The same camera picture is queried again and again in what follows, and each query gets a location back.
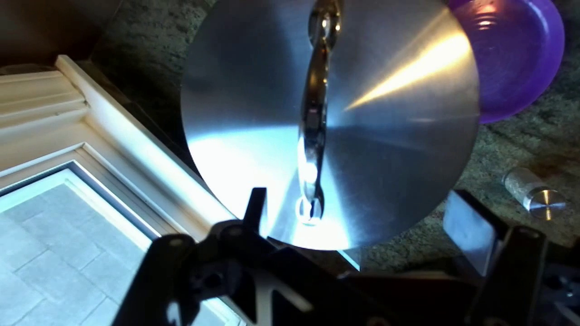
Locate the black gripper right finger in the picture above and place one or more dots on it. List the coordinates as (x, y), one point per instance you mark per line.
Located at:
(514, 278)

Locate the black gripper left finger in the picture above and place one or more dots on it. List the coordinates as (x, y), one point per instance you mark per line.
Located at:
(201, 284)

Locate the silver pot lid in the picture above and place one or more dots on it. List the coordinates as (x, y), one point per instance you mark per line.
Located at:
(387, 164)

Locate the purple plastic plate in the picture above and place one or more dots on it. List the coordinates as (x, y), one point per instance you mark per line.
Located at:
(520, 61)

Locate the white window frame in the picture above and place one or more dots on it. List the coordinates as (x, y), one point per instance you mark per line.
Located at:
(103, 164)

